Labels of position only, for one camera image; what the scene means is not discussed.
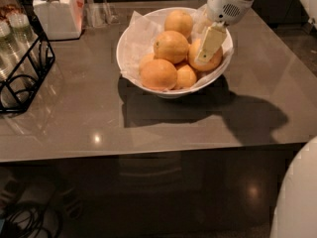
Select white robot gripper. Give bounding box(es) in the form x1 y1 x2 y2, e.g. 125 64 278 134
193 0 254 64

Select white robot base shell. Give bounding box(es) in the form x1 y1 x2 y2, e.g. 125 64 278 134
269 137 317 238

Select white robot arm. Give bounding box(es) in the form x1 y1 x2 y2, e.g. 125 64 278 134
195 0 254 65

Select white ceramic bowl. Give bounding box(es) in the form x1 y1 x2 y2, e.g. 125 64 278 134
116 6 235 99

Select small front orange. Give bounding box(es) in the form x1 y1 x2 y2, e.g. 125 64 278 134
175 63 197 89

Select white paper bowl liner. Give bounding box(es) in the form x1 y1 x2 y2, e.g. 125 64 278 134
120 3 235 91

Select hidden left orange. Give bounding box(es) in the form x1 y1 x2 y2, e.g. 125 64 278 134
139 53 156 70

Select clear acrylic stand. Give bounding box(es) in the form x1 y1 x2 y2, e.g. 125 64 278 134
84 0 118 28

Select white lidded jar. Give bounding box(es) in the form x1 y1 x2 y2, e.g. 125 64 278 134
33 0 84 41

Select stacked clear plastic cups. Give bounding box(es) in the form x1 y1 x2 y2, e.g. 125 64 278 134
0 21 33 108

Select black wire rack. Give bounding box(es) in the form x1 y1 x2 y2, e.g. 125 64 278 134
0 0 55 113

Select black floor cables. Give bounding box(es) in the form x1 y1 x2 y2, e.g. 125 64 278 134
0 200 63 238

